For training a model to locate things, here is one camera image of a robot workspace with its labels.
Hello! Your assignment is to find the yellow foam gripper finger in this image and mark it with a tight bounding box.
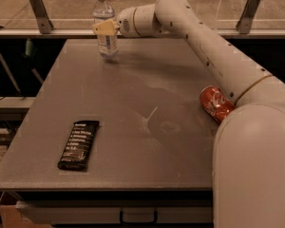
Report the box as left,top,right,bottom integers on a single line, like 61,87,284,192
92,19,119,36

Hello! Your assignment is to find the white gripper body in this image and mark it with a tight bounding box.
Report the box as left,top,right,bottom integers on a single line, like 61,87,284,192
117,7,136,37

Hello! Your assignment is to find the clear plastic water bottle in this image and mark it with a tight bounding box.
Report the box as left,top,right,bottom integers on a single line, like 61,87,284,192
92,0,118,58

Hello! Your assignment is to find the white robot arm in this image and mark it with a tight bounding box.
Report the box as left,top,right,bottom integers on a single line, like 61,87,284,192
92,0,285,228

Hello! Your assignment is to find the red cola can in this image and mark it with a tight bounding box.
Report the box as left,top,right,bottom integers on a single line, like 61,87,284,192
199,85,235,124

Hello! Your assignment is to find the black snack bar wrapper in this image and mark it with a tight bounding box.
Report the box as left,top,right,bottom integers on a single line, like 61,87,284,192
58,121,100,171

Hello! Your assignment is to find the cardboard box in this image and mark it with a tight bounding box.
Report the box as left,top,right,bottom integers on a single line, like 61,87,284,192
0,192,51,228

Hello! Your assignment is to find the left metal fence bracket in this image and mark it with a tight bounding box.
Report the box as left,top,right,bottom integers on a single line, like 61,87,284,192
29,0,53,34

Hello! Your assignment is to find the metal fence bracket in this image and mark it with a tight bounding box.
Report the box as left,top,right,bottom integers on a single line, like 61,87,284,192
236,0,261,34
29,0,53,34

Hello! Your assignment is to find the right metal fence bracket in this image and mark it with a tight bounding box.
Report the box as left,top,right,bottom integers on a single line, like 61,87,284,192
236,0,261,34

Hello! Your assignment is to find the grey drawer with handle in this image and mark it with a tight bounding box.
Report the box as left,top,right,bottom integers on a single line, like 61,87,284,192
16,201,213,226

